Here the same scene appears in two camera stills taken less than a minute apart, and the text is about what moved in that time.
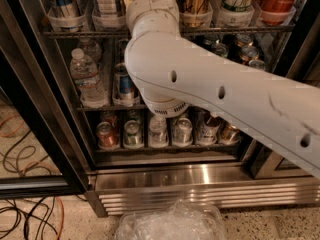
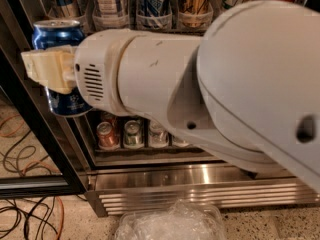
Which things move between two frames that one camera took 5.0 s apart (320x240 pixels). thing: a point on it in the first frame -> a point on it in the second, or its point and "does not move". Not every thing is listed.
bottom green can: [132, 135] does not move
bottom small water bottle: [158, 136] does not move
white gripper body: [150, 6] -> [96, 70]
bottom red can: [107, 135] does not move
